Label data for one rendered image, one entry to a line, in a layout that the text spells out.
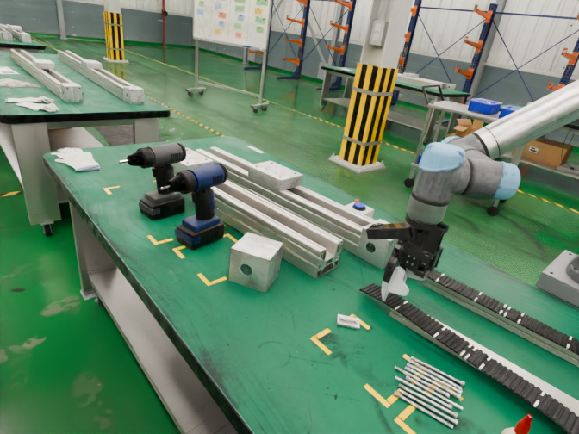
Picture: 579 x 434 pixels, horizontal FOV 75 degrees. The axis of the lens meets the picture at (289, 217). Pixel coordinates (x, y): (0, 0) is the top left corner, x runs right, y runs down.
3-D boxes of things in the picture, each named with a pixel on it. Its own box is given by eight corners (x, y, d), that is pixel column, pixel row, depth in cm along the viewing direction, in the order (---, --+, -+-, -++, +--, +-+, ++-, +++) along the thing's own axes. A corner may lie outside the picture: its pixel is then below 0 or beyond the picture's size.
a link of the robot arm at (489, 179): (500, 151, 81) (451, 145, 80) (531, 170, 71) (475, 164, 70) (486, 185, 85) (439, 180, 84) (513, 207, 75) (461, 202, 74)
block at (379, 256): (402, 255, 115) (410, 228, 111) (382, 269, 107) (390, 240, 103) (376, 243, 120) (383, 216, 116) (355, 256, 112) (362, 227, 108)
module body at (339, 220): (373, 244, 119) (379, 221, 115) (355, 256, 112) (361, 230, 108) (214, 165, 164) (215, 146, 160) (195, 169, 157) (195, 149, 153)
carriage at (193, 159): (213, 178, 135) (214, 160, 132) (186, 184, 128) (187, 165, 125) (187, 164, 144) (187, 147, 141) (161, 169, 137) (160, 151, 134)
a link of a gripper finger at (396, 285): (396, 313, 82) (414, 275, 80) (373, 299, 85) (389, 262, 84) (401, 311, 84) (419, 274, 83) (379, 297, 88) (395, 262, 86)
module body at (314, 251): (338, 266, 106) (343, 239, 102) (315, 279, 99) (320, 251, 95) (176, 173, 150) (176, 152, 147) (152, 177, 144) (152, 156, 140)
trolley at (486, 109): (506, 202, 399) (547, 105, 354) (495, 218, 358) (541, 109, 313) (413, 172, 450) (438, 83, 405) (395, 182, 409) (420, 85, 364)
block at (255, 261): (283, 269, 101) (287, 238, 96) (265, 293, 91) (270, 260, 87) (248, 258, 103) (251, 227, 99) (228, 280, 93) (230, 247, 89)
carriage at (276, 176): (300, 192, 135) (302, 174, 132) (278, 199, 127) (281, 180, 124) (268, 177, 144) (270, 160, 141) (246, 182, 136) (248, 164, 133)
